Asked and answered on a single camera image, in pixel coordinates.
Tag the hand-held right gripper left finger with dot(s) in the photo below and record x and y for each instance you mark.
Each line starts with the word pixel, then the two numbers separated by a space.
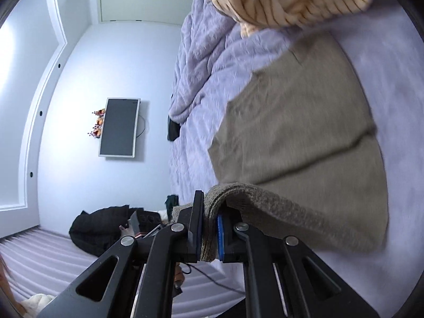
pixel 197 218

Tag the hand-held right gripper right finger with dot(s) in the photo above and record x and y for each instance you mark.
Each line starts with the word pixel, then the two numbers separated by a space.
pixel 220 235

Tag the olive brown knit sweater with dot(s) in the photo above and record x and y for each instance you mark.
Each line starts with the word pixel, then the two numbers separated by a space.
pixel 291 132

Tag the person's left hand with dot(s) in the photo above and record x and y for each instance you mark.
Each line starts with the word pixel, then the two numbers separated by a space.
pixel 124 229

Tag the dark green cloth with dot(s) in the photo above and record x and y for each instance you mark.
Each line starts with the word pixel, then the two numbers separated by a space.
pixel 172 202

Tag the black tablet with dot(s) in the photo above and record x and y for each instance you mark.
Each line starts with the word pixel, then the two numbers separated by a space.
pixel 173 129

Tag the small flower decoration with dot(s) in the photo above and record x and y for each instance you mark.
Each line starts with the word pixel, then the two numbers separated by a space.
pixel 98 122

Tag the cream fluffy cloth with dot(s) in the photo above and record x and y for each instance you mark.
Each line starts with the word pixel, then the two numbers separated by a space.
pixel 38 303

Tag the lilac plush blanket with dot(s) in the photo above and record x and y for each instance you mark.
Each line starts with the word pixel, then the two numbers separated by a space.
pixel 212 73

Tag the beige striped garment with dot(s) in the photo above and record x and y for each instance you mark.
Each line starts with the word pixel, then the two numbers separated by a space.
pixel 298 6

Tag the wall television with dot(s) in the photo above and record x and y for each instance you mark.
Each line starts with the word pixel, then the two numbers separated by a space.
pixel 119 126

